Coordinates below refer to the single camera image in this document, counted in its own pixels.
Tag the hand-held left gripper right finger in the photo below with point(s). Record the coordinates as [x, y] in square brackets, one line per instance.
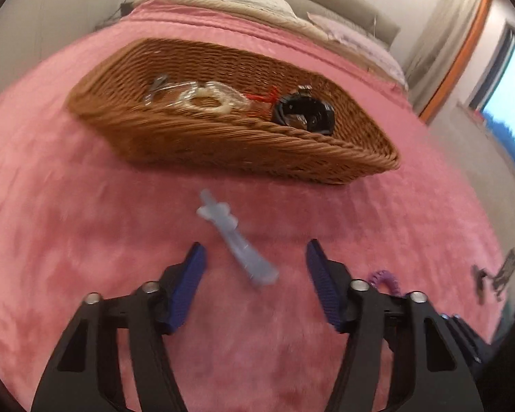
[326, 287]

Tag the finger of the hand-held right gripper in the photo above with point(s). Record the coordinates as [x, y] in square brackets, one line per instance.
[463, 337]

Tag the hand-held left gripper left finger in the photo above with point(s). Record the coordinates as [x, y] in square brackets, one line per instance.
[186, 292]

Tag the clear plastic syringe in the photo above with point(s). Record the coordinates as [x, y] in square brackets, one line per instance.
[244, 253]

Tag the brown wicker basket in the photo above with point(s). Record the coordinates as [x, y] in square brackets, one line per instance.
[240, 154]

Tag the black wristwatch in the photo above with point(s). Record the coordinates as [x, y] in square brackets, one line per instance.
[317, 113]

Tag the pink fleece blanket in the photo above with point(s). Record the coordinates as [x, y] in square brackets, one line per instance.
[90, 223]

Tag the windowsill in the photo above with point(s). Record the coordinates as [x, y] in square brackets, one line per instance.
[476, 131]

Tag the light purple pillow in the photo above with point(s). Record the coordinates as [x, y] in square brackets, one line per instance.
[360, 43]

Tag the beige bed cover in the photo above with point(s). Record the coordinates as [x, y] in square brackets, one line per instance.
[283, 20]

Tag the beige curtain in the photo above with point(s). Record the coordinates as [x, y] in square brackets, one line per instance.
[446, 38]

